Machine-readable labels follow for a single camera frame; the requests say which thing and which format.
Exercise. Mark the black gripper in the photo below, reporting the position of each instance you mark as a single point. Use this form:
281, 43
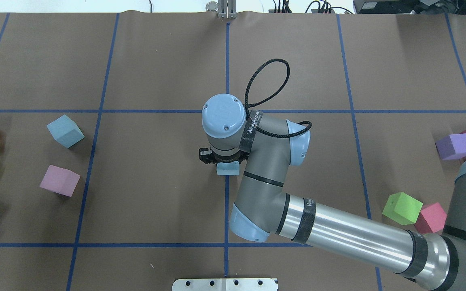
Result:
206, 157

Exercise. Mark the light blue foam block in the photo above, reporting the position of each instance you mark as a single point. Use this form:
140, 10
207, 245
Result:
228, 169
65, 131

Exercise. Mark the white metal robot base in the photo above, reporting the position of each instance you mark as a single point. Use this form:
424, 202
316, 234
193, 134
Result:
226, 284

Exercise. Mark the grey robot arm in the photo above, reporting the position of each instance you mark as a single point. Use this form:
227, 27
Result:
436, 262

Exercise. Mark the lilac foam block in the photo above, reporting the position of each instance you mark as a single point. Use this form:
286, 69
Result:
60, 180

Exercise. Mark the green foam block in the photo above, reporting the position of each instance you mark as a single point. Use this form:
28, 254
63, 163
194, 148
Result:
402, 208

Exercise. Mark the black equipment box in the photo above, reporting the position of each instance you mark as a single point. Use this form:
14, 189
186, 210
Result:
426, 7

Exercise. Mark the pink foam block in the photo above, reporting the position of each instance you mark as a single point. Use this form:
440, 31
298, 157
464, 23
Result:
431, 219

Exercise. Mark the purple foam block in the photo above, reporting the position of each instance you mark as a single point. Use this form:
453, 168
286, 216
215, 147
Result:
452, 147

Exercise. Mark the metal camera mount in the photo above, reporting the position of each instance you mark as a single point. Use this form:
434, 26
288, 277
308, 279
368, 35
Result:
224, 9

